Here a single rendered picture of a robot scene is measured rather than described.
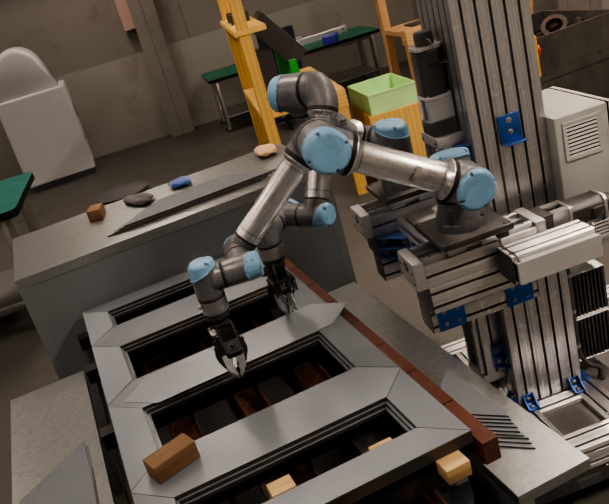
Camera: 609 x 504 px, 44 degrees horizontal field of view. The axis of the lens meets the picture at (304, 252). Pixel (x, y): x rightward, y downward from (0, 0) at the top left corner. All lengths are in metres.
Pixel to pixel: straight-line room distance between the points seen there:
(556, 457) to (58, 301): 1.91
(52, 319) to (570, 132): 1.98
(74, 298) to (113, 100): 7.22
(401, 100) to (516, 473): 4.20
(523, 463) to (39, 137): 7.93
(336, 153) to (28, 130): 7.52
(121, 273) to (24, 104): 6.31
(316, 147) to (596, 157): 1.01
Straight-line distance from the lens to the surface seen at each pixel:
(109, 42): 10.03
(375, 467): 1.71
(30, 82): 9.20
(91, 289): 3.01
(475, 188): 2.02
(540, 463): 1.90
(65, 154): 9.26
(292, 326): 2.33
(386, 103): 5.72
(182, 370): 2.31
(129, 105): 10.10
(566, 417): 2.79
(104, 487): 2.15
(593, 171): 2.54
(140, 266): 3.00
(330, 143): 1.88
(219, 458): 1.89
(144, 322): 2.71
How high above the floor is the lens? 1.93
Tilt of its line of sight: 22 degrees down
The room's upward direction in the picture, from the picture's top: 16 degrees counter-clockwise
